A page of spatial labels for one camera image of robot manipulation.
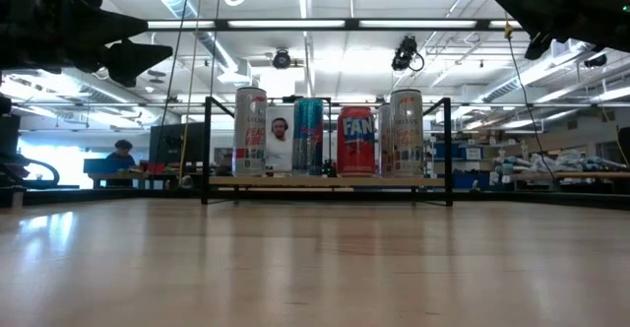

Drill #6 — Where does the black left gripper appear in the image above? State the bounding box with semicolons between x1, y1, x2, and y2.
0;0;173;88

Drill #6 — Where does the orange Fanta can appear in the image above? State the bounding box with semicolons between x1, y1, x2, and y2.
336;105;376;178

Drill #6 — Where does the black aluminium table frame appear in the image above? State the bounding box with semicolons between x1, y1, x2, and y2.
0;18;630;211

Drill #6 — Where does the white Celsius Tropical Vibe can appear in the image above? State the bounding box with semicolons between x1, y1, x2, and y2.
390;89;425;178
377;102;394;178

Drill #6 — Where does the silver blue Red Bull can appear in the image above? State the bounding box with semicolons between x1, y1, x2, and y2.
291;97;325;177

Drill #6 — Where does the pile of white items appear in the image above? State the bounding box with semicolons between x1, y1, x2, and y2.
491;149;630;173

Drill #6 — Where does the white Celsius Peach Vibe can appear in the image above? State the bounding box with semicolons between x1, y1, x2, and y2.
231;86;269;178

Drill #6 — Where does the black hanging cable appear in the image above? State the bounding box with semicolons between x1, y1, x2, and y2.
506;35;560;183
151;0;194;183

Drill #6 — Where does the black ceiling speaker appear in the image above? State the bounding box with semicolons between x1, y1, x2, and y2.
583;53;609;69

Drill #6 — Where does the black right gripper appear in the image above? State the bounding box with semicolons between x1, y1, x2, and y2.
494;0;630;61

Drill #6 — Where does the yellow hanging cord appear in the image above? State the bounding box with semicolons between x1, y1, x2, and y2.
499;0;516;40

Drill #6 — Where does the white panel box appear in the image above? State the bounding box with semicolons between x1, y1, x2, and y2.
265;103;295;173

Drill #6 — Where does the black ceiling camera rig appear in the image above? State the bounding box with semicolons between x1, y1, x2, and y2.
391;34;426;74

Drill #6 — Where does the wooden workbench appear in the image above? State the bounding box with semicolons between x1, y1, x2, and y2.
88;171;203;190
550;168;630;195

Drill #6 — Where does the blue storage bin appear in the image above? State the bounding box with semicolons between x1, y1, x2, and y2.
452;171;478;190
82;158;135;174
432;142;467;161

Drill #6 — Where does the round black ceiling camera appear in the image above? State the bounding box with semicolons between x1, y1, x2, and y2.
272;48;292;71

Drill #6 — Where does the black cabinet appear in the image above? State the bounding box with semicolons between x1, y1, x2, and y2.
149;122;206;165

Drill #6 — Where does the black equipment with curved hose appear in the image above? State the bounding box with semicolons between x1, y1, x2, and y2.
0;93;61;190

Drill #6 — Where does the wooden shelf with black frame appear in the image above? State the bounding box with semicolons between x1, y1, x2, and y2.
200;96;455;208

